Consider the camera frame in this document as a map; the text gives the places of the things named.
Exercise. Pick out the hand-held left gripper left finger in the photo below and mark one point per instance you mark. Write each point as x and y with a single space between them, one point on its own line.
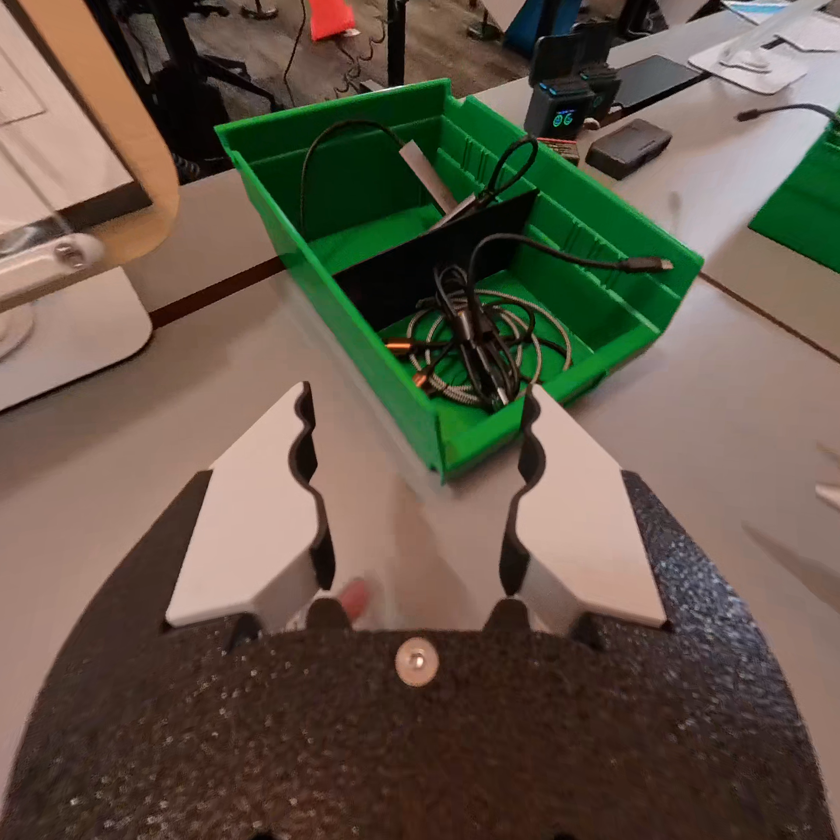
249 518

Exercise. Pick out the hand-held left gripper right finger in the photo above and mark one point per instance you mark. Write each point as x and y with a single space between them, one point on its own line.
584 525

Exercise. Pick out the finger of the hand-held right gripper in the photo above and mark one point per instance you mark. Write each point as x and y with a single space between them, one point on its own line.
832 497
814 571

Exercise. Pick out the green plastic bin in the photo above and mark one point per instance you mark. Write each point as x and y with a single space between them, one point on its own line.
807 210
590 308

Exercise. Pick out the grey desk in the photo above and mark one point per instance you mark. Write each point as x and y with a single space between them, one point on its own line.
722 394

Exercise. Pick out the black desk leg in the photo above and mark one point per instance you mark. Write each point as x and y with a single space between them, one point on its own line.
396 39

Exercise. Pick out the small red object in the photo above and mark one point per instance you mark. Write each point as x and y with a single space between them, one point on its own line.
355 600

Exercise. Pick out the black bin divider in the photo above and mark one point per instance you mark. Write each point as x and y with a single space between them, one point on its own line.
407 275

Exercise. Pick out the black rectangular box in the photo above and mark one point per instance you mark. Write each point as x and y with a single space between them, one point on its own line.
630 148

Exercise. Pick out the monitor with white stand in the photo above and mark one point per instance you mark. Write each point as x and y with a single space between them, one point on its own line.
111 131

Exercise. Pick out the black battery charger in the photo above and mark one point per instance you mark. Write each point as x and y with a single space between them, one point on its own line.
558 108
607 92

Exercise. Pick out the black chair base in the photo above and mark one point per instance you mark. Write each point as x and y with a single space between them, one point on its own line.
184 98

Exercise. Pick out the printed instruction sheet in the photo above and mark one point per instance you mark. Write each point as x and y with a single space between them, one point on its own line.
52 131

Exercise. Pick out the black tablet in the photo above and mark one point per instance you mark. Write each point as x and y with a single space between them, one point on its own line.
656 79

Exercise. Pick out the printed paper sheet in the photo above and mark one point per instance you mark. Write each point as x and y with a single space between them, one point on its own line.
814 36

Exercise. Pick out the blue object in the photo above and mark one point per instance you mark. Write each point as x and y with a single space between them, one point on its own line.
541 23

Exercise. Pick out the orange object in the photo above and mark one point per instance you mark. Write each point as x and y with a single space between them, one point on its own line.
331 19

